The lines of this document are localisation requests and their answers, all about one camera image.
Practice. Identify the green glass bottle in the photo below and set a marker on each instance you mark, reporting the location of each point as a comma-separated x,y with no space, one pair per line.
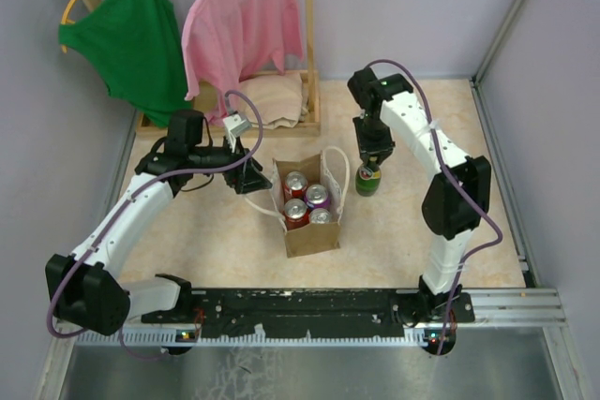
368,178

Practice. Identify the pink t-shirt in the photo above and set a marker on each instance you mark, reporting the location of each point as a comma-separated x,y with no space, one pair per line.
225,41

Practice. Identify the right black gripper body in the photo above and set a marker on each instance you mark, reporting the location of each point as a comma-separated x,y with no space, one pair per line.
374,137

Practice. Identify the green tank top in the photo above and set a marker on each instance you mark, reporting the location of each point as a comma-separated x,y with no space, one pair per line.
135,47

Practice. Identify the purple soda can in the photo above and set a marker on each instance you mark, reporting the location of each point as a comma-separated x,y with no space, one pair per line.
317,196

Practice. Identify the wooden clothes rack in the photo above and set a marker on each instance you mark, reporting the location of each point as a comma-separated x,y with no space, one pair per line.
310,127

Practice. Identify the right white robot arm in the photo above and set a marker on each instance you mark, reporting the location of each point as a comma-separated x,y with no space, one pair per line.
459,184

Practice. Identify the beige folded cloth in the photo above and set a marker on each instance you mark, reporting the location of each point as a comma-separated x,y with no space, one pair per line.
279,99

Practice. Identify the red cola can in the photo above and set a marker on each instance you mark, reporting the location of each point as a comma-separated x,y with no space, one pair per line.
320,216
296,214
295,185

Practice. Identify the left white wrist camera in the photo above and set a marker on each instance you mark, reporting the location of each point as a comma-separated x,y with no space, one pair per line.
235,125

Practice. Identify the canvas bag with cartoon print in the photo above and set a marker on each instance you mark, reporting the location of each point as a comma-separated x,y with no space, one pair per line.
312,238

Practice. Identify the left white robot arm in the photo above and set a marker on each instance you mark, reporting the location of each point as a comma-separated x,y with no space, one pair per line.
83,286

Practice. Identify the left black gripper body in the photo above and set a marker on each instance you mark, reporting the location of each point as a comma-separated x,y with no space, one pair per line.
219,156

